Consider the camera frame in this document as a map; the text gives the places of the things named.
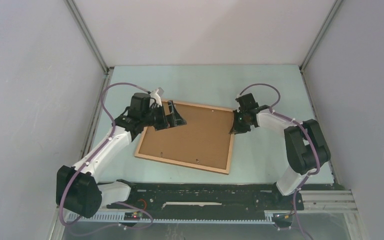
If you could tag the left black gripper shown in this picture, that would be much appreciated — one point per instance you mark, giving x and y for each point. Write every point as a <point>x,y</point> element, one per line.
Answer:
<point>173,119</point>

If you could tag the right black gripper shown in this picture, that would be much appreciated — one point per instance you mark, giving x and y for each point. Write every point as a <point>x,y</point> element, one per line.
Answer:
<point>236,129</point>

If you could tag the light wooden picture frame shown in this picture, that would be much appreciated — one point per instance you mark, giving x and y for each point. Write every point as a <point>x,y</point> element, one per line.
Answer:
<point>230,152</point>

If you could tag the brown cardboard backing board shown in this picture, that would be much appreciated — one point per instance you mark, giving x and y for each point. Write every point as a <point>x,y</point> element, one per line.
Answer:
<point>192,136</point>

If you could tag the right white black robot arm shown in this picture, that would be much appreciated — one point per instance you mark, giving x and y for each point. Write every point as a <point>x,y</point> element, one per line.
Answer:
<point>306,148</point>

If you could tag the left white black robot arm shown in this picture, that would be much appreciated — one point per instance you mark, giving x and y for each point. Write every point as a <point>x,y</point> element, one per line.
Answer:
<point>78,187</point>

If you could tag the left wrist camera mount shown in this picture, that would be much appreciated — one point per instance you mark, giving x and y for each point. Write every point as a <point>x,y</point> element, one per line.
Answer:
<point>156,96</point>

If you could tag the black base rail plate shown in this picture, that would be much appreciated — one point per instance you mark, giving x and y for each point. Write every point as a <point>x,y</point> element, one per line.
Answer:
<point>211,201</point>

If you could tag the white toothed cable duct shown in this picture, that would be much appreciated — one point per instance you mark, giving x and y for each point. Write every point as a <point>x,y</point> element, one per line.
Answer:
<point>136,217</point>

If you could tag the left aluminium corner post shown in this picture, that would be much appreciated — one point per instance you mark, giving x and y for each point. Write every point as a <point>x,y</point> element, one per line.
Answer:
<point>87,35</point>

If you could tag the aluminium corner post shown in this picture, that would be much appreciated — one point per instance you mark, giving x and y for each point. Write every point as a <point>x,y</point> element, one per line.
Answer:
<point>87,35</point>
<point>335,8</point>

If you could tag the right aluminium corner post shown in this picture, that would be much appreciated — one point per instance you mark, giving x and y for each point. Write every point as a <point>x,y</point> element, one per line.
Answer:
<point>335,8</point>

